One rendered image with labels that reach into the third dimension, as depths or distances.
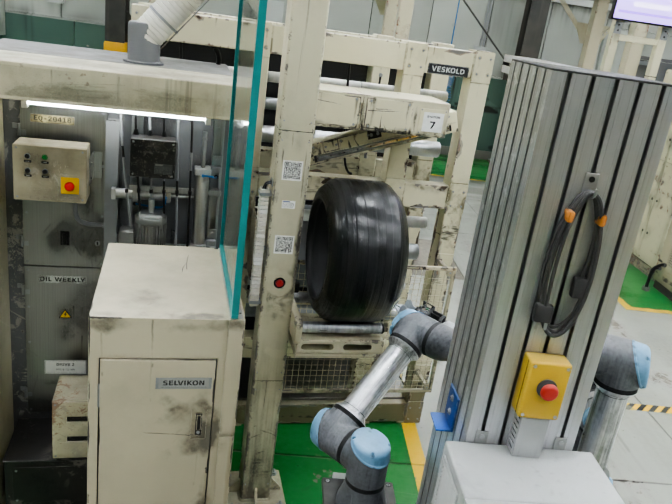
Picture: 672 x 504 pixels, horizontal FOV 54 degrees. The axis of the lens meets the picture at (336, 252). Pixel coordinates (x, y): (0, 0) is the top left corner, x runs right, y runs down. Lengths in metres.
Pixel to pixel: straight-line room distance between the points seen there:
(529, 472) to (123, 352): 1.04
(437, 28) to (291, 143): 9.53
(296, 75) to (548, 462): 1.51
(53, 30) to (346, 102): 9.79
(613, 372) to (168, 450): 1.23
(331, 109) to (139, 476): 1.53
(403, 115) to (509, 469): 1.68
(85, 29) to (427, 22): 5.61
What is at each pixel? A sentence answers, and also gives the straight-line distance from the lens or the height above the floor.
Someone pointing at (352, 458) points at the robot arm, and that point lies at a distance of 1.97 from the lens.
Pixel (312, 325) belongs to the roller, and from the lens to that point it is 2.62.
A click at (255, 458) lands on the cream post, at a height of 0.24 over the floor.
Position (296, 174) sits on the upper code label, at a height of 1.50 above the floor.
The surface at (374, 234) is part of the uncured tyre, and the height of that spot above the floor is 1.33.
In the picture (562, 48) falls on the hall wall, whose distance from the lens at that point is 12.47.
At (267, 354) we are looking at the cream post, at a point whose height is 0.74.
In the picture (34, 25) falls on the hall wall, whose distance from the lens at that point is 12.32.
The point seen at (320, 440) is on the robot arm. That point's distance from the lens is 2.04.
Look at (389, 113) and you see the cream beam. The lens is 2.77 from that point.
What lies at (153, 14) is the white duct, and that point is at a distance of 2.64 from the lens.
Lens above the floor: 2.07
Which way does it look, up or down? 20 degrees down
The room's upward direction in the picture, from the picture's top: 8 degrees clockwise
